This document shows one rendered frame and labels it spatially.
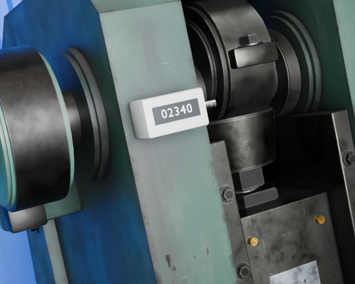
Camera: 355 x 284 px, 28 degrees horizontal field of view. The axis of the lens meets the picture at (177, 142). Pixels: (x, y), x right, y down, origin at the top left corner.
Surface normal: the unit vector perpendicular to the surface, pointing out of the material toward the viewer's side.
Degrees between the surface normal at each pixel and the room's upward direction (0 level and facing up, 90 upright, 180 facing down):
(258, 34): 73
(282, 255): 90
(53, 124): 94
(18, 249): 90
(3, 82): 56
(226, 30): 62
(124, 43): 90
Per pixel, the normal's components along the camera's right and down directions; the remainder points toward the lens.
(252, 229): 0.41, 0.00
